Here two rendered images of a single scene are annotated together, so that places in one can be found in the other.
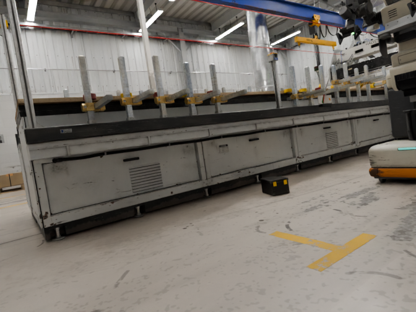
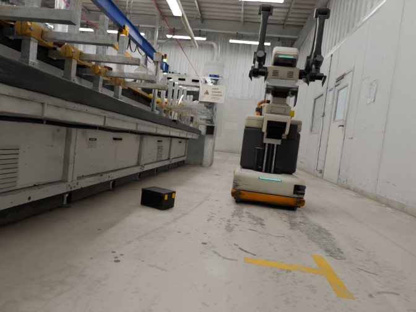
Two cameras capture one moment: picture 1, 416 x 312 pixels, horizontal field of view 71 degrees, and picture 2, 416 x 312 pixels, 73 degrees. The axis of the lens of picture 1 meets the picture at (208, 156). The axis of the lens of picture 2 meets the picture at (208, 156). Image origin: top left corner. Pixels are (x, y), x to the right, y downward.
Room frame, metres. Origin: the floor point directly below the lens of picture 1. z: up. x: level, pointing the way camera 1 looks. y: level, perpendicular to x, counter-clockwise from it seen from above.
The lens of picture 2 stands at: (0.76, 0.81, 0.51)
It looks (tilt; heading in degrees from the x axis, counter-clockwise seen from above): 3 degrees down; 311
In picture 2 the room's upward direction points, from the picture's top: 7 degrees clockwise
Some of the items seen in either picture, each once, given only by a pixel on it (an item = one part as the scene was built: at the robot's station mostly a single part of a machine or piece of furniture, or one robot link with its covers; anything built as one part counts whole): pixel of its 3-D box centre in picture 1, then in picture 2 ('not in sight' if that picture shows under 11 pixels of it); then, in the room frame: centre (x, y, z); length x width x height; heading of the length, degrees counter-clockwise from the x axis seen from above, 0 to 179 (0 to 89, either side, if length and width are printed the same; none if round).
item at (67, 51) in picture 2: (164, 99); (74, 55); (2.11, 0.25, 0.83); 0.14 x 0.06 x 0.05; 125
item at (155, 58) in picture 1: (160, 88); (73, 34); (2.10, 0.27, 0.91); 0.04 x 0.04 x 0.48; 35
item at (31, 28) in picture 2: (130, 101); (34, 33); (1.97, 0.46, 0.83); 0.14 x 0.06 x 0.05; 125
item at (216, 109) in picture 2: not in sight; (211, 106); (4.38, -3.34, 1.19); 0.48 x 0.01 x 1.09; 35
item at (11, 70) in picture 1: (13, 80); not in sight; (2.55, 1.57, 1.25); 0.15 x 0.08 x 1.10; 125
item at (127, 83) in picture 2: (227, 97); (134, 85); (2.33, -0.22, 0.81); 0.43 x 0.03 x 0.04; 35
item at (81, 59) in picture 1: (87, 94); not in sight; (1.81, 0.68, 0.88); 0.04 x 0.04 x 0.48; 35
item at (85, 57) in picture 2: (171, 98); (93, 58); (2.05, 0.19, 0.83); 0.43 x 0.03 x 0.04; 35
